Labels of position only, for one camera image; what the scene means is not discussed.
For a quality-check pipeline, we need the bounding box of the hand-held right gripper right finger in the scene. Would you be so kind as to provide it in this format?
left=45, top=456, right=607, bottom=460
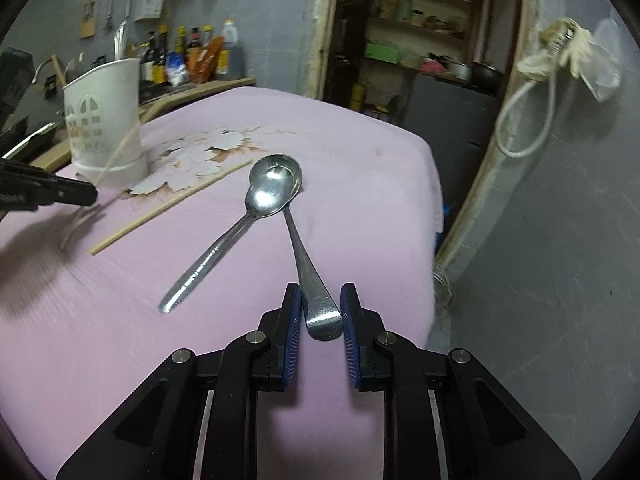
left=340, top=282, right=583, bottom=480

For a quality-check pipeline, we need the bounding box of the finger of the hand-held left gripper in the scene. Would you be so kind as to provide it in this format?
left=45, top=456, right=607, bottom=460
left=0, top=159, right=99, bottom=211

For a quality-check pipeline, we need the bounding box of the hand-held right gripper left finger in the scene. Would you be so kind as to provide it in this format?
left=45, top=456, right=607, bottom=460
left=55, top=282, right=305, bottom=480

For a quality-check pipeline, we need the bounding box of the white plastic utensil holder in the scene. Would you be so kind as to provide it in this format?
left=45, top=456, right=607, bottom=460
left=62, top=57, right=150, bottom=191

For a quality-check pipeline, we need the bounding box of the glass jar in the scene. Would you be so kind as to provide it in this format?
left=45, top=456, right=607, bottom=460
left=432, top=260, right=454, bottom=307

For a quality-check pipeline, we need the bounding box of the pink flower-print tablecloth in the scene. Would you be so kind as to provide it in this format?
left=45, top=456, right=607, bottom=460
left=0, top=86, right=446, bottom=480

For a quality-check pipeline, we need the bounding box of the white and blue bag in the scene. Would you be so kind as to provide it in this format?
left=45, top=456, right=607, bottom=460
left=165, top=51, right=190, bottom=86

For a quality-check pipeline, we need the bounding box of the orange brown seasoning packet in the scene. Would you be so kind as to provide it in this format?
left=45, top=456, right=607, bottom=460
left=187, top=37, right=223, bottom=82

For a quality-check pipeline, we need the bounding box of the row of sauce bottles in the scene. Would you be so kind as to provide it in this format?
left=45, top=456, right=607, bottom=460
left=137, top=20, right=246, bottom=86

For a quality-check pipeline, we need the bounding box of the dark grey cabinet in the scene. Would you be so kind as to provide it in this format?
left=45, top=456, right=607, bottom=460
left=400, top=70, right=501, bottom=206

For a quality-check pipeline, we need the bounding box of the green box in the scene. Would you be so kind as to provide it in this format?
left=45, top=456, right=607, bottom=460
left=365, top=42, right=403, bottom=65

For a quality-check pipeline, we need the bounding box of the silver pot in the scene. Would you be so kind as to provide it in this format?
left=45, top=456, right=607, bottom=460
left=445, top=59, right=473, bottom=81

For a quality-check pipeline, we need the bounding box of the black pot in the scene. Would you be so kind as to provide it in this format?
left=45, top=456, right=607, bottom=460
left=470, top=61, right=503, bottom=93

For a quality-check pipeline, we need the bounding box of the wooden storage shelf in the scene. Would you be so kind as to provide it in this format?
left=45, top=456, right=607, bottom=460
left=365, top=0, right=488, bottom=76

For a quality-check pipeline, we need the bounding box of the hanging clear plastic bag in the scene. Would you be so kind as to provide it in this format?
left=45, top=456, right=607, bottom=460
left=580, top=19, right=622, bottom=103

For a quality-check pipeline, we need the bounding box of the wooden wall knife holder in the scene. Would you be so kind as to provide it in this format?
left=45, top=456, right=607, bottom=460
left=80, top=0, right=101, bottom=38

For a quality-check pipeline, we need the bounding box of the small white wall basket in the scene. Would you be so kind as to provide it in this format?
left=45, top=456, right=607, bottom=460
left=134, top=0, right=167, bottom=22

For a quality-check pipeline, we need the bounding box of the unfinished door frame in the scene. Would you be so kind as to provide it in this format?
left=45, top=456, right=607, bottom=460
left=307, top=0, right=548, bottom=266

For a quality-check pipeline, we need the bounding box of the white cable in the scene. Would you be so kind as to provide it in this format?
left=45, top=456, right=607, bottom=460
left=496, top=72, right=558, bottom=158

